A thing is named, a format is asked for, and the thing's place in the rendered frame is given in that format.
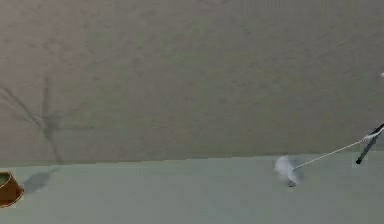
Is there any white floor lamp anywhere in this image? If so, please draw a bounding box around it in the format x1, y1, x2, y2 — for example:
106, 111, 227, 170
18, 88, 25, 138
274, 127, 384, 188

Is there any brown plant pot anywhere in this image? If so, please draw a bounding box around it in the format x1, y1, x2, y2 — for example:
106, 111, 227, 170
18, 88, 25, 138
0, 171, 25, 209

